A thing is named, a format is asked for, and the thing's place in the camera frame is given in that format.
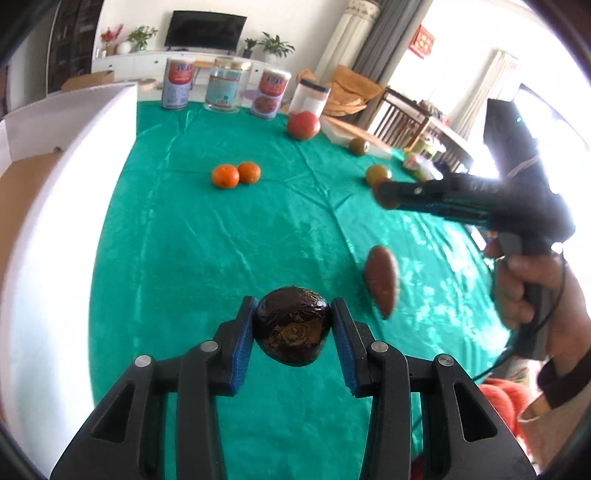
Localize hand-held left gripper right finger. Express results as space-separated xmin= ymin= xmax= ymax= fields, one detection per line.
xmin=331 ymin=296 xmax=539 ymax=480

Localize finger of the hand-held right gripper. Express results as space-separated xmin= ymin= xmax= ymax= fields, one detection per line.
xmin=385 ymin=176 xmax=468 ymax=200
xmin=392 ymin=198 xmax=491 ymax=224

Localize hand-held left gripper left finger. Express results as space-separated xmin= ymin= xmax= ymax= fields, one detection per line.
xmin=50 ymin=295 xmax=259 ymax=480

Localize small reddish brown fruit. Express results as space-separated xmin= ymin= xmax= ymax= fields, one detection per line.
xmin=372 ymin=178 xmax=400 ymax=210

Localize green yellow citrus fruit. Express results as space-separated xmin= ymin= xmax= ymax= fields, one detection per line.
xmin=365 ymin=164 xmax=393 ymax=187

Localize dark brown round fruit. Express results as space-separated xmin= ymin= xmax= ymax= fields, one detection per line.
xmin=252 ymin=285 xmax=332 ymax=368

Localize sweet potato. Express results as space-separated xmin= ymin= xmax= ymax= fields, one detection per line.
xmin=364 ymin=245 xmax=399 ymax=320

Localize red apple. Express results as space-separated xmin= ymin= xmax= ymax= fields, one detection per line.
xmin=287 ymin=110 xmax=321 ymax=141

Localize orange tangerine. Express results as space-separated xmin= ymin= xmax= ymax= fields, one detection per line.
xmin=211 ymin=165 xmax=240 ymax=189
xmin=238 ymin=161 xmax=262 ymax=185

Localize white foam box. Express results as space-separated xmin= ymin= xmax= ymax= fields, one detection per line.
xmin=0 ymin=82 xmax=140 ymax=477

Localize person's right forearm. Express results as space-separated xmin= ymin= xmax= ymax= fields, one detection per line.
xmin=516 ymin=318 xmax=591 ymax=472

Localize person's right hand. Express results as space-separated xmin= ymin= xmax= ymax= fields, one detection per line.
xmin=484 ymin=239 xmax=591 ymax=370

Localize white printed plastic bag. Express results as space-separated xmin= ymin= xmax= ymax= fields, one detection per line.
xmin=401 ymin=151 xmax=445 ymax=182

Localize wooden side table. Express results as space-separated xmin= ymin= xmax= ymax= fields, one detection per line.
xmin=414 ymin=110 xmax=475 ymax=172

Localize wooden chair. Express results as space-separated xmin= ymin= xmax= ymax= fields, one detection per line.
xmin=369 ymin=87 xmax=431 ymax=145

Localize green tablecloth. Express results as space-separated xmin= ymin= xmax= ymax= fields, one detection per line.
xmin=89 ymin=100 xmax=514 ymax=480

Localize white flat box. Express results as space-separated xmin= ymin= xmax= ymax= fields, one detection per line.
xmin=320 ymin=115 xmax=394 ymax=158

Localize white curtain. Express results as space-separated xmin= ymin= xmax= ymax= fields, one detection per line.
xmin=454 ymin=48 xmax=519 ymax=140

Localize orange lounge chair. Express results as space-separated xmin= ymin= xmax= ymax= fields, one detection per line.
xmin=295 ymin=65 xmax=385 ymax=119

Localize clear jar with black lid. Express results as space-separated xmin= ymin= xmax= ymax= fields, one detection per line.
xmin=288 ymin=78 xmax=331 ymax=119

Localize grey curtain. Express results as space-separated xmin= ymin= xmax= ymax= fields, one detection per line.
xmin=353 ymin=0 xmax=433 ymax=89

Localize orange red cushion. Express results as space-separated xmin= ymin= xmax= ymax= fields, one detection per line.
xmin=479 ymin=377 xmax=533 ymax=440

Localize white standing air conditioner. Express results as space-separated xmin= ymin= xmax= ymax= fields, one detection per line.
xmin=318 ymin=0 xmax=385 ymax=93

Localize red label tin can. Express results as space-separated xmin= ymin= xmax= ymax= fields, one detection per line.
xmin=250 ymin=68 xmax=292 ymax=120
xmin=161 ymin=57 xmax=195 ymax=111

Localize large green potted plant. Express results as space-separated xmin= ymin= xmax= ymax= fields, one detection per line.
xmin=257 ymin=32 xmax=296 ymax=64

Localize clear glass jar gold lid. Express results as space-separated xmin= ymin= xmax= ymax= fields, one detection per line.
xmin=204 ymin=57 xmax=246 ymax=113

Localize black television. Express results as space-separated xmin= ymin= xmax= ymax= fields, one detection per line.
xmin=164 ymin=10 xmax=247 ymax=52

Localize white television cabinet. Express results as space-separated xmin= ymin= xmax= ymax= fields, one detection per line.
xmin=91 ymin=45 xmax=297 ymax=89

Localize brown cardboard box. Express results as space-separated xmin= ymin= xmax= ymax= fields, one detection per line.
xmin=59 ymin=71 xmax=116 ymax=93

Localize red flowers in vase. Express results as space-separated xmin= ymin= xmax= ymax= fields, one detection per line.
xmin=100 ymin=23 xmax=125 ymax=57

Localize dark bookshelf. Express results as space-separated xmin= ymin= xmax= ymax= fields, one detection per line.
xmin=48 ymin=0 xmax=105 ymax=93

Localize red wall hanging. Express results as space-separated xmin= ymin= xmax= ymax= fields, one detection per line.
xmin=409 ymin=25 xmax=437 ymax=59

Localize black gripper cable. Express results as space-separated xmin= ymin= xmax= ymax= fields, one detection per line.
xmin=475 ymin=256 xmax=570 ymax=385

